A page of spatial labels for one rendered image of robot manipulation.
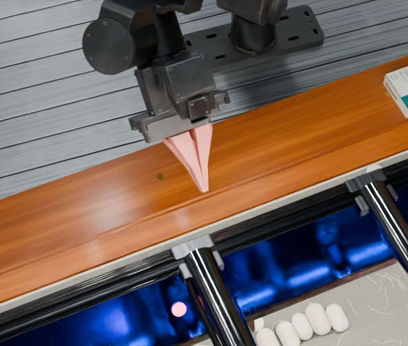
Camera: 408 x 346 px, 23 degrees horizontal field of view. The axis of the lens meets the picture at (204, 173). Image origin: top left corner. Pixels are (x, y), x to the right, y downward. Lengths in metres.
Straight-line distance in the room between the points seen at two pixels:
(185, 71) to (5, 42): 0.55
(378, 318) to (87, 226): 0.35
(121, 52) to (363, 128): 0.39
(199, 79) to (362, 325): 0.36
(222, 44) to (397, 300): 0.47
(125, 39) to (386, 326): 0.44
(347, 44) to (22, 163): 0.49
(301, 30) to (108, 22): 0.53
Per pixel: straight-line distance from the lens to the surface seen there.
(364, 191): 0.79
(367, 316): 1.16
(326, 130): 1.25
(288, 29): 1.46
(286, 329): 1.12
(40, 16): 1.50
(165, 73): 0.98
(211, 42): 1.44
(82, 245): 1.17
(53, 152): 1.35
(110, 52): 0.99
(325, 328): 1.13
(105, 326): 0.76
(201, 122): 1.05
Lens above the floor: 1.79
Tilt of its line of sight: 58 degrees down
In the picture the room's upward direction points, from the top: straight up
